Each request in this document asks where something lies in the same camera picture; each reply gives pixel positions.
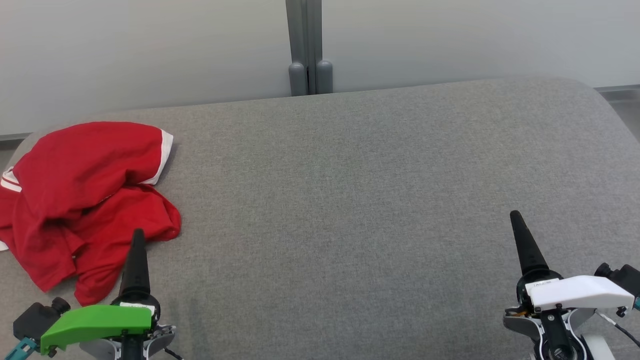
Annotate right teal plug black cable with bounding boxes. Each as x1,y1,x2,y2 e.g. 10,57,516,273
597,295,640,348

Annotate grey metal partition post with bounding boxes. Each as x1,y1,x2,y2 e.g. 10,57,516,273
285,0,334,97

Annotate left teal plug black cable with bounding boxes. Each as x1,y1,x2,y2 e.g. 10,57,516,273
5,337,38,360

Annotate red shirt striped white sleeves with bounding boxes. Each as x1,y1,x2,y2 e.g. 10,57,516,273
0,167,182,307

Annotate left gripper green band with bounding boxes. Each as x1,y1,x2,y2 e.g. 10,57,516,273
40,229,177,360

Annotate teal plug black cable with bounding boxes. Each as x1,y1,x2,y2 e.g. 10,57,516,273
5,337,38,360
597,295,640,348

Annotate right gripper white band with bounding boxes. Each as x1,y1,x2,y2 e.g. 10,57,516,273
503,210,636,347

